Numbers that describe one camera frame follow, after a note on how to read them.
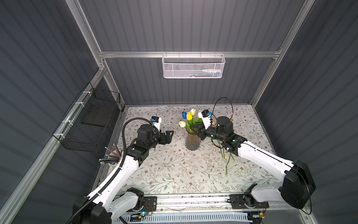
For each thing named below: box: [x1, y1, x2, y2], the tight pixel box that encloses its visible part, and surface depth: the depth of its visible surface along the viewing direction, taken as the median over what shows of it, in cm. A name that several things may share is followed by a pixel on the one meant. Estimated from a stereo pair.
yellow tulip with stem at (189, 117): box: [186, 112, 193, 124], surface depth 75 cm
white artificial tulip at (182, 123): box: [179, 120, 186, 128], surface depth 74 cm
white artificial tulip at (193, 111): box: [190, 107, 196, 116], surface depth 79 cm
